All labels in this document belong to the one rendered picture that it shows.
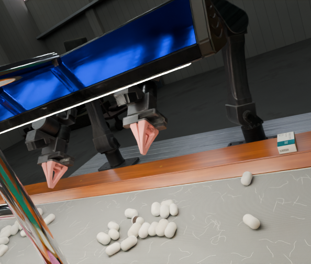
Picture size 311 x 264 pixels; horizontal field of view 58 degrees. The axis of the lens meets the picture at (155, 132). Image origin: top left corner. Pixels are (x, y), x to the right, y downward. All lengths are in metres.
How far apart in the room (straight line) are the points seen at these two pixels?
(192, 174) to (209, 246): 0.24
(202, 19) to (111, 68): 0.13
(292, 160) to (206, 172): 0.19
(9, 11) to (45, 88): 9.70
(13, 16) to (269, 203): 9.84
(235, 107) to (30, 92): 0.57
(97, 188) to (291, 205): 0.55
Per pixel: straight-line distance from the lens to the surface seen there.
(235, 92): 0.85
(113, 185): 0.84
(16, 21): 10.09
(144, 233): 0.58
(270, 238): 0.50
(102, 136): 1.16
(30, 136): 0.90
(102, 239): 0.63
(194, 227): 0.56
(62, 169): 0.93
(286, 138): 0.67
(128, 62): 0.35
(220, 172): 0.68
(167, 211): 0.61
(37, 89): 0.46
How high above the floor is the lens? 1.07
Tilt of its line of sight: 16 degrees down
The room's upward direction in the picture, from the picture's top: 23 degrees counter-clockwise
